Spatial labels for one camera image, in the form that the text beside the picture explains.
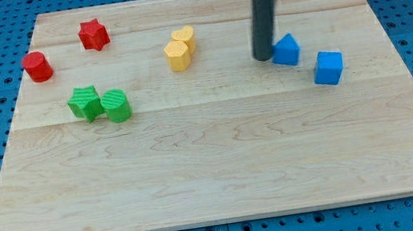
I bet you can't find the wooden board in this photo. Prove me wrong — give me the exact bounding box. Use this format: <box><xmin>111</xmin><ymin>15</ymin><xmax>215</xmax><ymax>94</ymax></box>
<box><xmin>0</xmin><ymin>0</ymin><xmax>413</xmax><ymax>231</ymax></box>

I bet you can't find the yellow hexagon block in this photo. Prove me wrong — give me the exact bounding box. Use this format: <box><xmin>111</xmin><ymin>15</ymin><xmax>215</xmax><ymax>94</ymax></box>
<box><xmin>164</xmin><ymin>41</ymin><xmax>192</xmax><ymax>72</ymax></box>

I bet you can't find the yellow heart block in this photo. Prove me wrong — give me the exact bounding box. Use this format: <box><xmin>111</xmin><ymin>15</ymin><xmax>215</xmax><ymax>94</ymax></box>
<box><xmin>171</xmin><ymin>25</ymin><xmax>196</xmax><ymax>55</ymax></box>

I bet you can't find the green cylinder block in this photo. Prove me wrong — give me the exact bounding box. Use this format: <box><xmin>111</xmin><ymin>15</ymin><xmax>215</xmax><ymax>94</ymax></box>
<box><xmin>100</xmin><ymin>89</ymin><xmax>132</xmax><ymax>123</ymax></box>

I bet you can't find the blue triangular block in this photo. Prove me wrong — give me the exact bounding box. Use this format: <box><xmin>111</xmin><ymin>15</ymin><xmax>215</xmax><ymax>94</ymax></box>
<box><xmin>272</xmin><ymin>34</ymin><xmax>300</xmax><ymax>66</ymax></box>

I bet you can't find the green star block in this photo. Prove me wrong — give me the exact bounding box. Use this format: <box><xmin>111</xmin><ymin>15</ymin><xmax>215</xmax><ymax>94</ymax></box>
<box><xmin>67</xmin><ymin>85</ymin><xmax>105</xmax><ymax>122</ymax></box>

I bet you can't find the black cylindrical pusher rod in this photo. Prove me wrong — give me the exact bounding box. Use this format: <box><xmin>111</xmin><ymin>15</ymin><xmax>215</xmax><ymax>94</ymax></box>
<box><xmin>251</xmin><ymin>0</ymin><xmax>275</xmax><ymax>62</ymax></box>

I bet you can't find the blue cube block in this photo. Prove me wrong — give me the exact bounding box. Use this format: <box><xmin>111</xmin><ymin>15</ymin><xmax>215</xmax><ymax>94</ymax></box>
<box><xmin>314</xmin><ymin>51</ymin><xmax>344</xmax><ymax>86</ymax></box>

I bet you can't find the red star block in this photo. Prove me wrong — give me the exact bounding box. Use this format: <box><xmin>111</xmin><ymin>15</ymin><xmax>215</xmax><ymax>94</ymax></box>
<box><xmin>79</xmin><ymin>18</ymin><xmax>111</xmax><ymax>51</ymax></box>

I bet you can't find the red cylinder block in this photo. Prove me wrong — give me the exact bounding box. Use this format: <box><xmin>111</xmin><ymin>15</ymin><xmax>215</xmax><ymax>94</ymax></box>
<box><xmin>21</xmin><ymin>51</ymin><xmax>54</xmax><ymax>83</ymax></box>

